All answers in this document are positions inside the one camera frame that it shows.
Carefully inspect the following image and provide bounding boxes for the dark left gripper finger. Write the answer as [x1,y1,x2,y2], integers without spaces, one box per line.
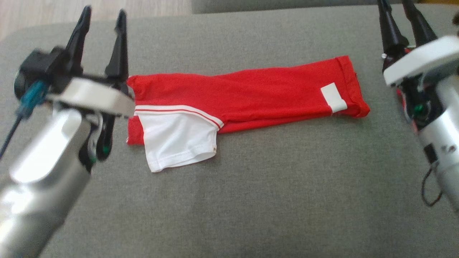
[105,9,129,86]
[65,5,92,77]

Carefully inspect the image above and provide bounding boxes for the large grey sofa seat cushion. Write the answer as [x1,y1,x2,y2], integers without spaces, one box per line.
[0,4,459,258]

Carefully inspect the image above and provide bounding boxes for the black cable teal connector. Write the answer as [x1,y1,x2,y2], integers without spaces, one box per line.
[0,81,49,158]

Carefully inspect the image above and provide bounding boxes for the red jersey white sleeves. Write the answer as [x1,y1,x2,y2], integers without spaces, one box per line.
[126,55,370,173]

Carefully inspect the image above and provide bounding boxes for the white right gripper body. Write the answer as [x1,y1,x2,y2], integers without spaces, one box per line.
[383,35,459,87]

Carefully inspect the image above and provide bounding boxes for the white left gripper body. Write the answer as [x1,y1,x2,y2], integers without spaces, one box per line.
[46,73,136,119]

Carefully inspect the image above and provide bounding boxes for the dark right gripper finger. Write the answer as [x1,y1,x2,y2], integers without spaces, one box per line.
[402,0,438,46]
[377,0,409,58]

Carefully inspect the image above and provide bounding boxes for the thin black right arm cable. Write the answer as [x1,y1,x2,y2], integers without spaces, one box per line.
[421,159,444,207]

